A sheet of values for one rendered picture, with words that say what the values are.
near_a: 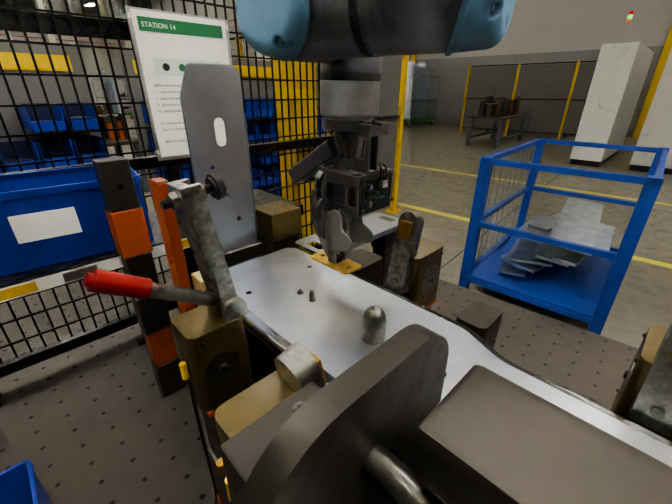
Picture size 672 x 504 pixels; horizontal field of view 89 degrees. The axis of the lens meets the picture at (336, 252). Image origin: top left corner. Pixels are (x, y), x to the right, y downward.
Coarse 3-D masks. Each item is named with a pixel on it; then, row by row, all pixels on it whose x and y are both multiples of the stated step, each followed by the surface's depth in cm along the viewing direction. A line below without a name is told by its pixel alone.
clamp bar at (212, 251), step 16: (208, 176) 37; (176, 192) 34; (192, 192) 34; (208, 192) 36; (224, 192) 37; (176, 208) 34; (192, 208) 34; (208, 208) 36; (192, 224) 35; (208, 224) 36; (192, 240) 37; (208, 240) 37; (208, 256) 37; (224, 256) 39; (208, 272) 38; (224, 272) 39; (208, 288) 42; (224, 288) 40
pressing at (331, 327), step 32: (288, 256) 68; (256, 288) 57; (288, 288) 57; (320, 288) 57; (352, 288) 57; (384, 288) 58; (256, 320) 49; (288, 320) 49; (320, 320) 49; (352, 320) 49; (416, 320) 49; (448, 320) 50; (320, 352) 43; (352, 352) 43; (480, 352) 43; (448, 384) 39; (544, 384) 39; (608, 416) 35; (640, 448) 32
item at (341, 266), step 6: (324, 252) 58; (312, 258) 56; (318, 258) 56; (324, 258) 56; (324, 264) 54; (330, 264) 54; (336, 264) 54; (342, 264) 54; (348, 264) 54; (354, 264) 54; (336, 270) 53; (342, 270) 52; (348, 270) 52; (354, 270) 52
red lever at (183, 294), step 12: (84, 276) 32; (96, 276) 31; (108, 276) 32; (120, 276) 33; (132, 276) 34; (96, 288) 31; (108, 288) 32; (120, 288) 32; (132, 288) 33; (144, 288) 34; (156, 288) 35; (168, 288) 36; (180, 288) 38; (180, 300) 38; (192, 300) 39; (204, 300) 40; (216, 300) 41
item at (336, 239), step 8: (328, 216) 49; (336, 216) 48; (328, 224) 49; (336, 224) 48; (328, 232) 50; (336, 232) 49; (344, 232) 48; (320, 240) 51; (328, 240) 50; (336, 240) 49; (344, 240) 48; (328, 248) 51; (336, 248) 50; (344, 248) 49; (328, 256) 52; (336, 256) 53
